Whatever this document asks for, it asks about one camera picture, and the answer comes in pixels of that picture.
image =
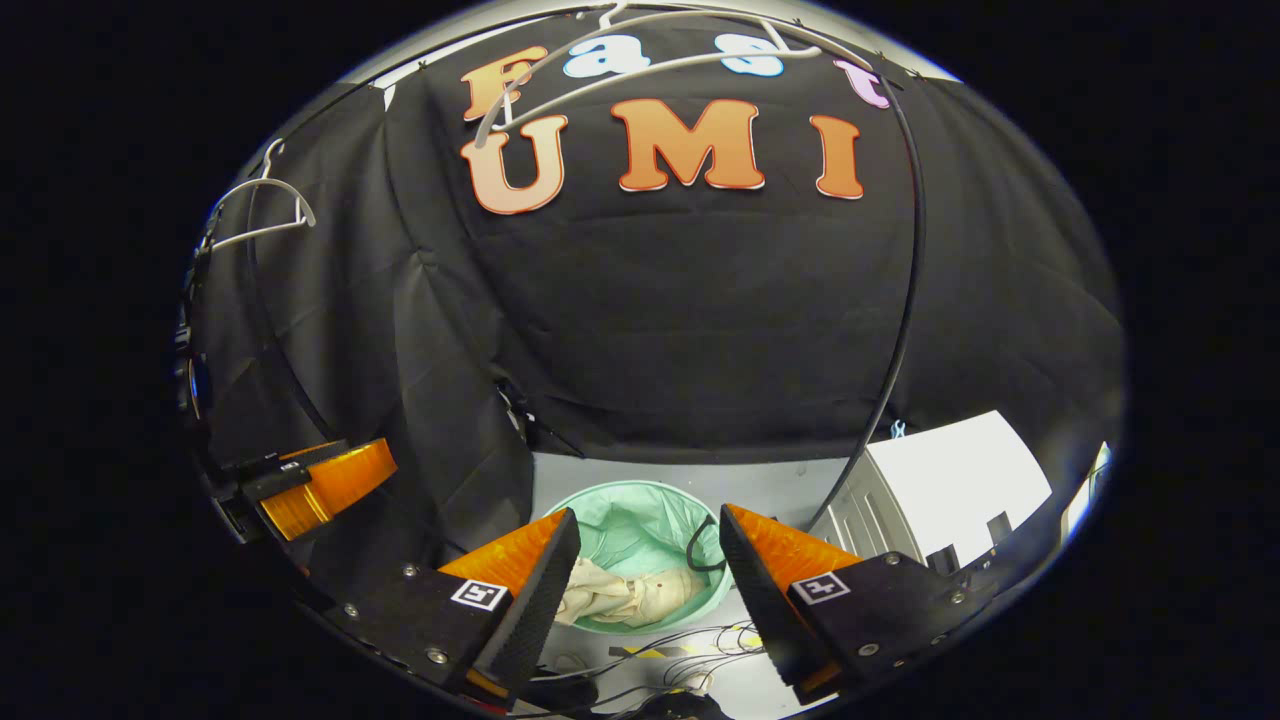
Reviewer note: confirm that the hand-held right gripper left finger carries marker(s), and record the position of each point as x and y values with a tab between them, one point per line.
535	610

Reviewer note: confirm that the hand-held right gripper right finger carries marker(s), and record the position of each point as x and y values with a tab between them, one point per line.
765	610

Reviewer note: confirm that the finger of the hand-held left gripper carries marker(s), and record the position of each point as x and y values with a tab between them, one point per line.
275	483
255	463

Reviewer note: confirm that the cream jacket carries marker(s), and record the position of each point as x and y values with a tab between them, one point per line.
640	595

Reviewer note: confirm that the green laundry hamper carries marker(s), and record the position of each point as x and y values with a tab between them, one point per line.
630	525

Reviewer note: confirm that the white plastic clothes hanger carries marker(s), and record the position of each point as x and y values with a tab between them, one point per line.
260	234
700	60

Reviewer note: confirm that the white cabinet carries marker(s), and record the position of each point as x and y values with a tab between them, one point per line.
950	470

